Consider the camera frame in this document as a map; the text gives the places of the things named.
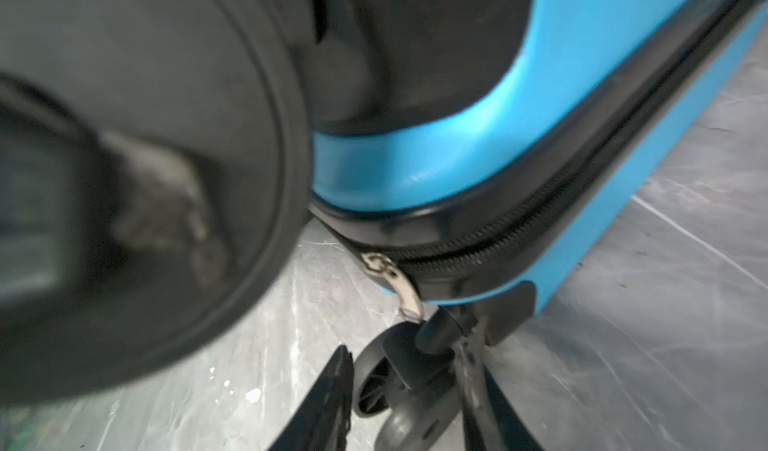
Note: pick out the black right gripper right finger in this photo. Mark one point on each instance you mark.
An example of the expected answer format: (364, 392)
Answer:
(489, 420)

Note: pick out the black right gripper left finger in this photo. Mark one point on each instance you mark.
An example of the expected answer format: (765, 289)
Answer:
(322, 421)

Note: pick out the blue hard-shell suitcase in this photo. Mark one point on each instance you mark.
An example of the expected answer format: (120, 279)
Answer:
(160, 158)

